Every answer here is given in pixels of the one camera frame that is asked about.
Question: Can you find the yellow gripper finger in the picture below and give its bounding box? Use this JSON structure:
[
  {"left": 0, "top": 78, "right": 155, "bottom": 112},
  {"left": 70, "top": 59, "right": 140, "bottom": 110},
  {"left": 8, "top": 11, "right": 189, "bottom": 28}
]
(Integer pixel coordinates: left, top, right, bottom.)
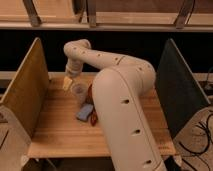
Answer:
[{"left": 62, "top": 76, "right": 73, "bottom": 91}]

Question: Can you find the red pepper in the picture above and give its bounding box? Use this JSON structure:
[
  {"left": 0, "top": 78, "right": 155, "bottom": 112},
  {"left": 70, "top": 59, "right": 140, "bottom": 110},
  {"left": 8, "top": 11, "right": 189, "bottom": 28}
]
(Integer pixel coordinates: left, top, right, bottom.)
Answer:
[{"left": 90, "top": 108, "right": 98, "bottom": 126}]

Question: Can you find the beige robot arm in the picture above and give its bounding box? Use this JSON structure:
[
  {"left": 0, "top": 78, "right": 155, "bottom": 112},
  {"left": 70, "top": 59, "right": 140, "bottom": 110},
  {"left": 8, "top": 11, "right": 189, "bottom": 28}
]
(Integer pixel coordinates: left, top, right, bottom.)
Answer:
[{"left": 64, "top": 39, "right": 167, "bottom": 171}]

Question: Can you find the clear plastic cup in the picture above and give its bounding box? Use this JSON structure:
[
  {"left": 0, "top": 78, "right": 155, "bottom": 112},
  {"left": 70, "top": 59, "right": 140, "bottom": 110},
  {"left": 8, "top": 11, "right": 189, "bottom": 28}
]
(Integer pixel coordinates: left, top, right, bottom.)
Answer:
[{"left": 71, "top": 83, "right": 88, "bottom": 106}]

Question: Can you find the brown bowl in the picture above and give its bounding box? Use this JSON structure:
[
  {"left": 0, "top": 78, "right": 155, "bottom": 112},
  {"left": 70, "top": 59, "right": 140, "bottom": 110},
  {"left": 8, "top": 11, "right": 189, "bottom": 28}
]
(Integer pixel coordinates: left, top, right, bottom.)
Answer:
[{"left": 87, "top": 84, "right": 93, "bottom": 103}]

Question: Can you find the left wooden side panel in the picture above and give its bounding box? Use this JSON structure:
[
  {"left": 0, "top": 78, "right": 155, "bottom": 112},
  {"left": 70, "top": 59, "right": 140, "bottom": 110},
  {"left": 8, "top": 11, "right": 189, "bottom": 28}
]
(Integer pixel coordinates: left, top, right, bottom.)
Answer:
[{"left": 0, "top": 38, "right": 49, "bottom": 141}]

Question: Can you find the right dark side panel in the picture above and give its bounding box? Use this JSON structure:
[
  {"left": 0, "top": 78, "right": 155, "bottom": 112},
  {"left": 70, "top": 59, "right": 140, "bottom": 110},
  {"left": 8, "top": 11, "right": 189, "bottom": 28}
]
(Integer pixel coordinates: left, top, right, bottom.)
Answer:
[{"left": 155, "top": 39, "right": 210, "bottom": 138}]

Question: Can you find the wooden shelf frame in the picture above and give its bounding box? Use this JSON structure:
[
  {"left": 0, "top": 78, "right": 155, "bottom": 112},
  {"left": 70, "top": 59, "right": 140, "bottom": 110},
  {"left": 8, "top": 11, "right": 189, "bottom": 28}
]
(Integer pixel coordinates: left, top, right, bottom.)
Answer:
[{"left": 0, "top": 0, "right": 213, "bottom": 32}]

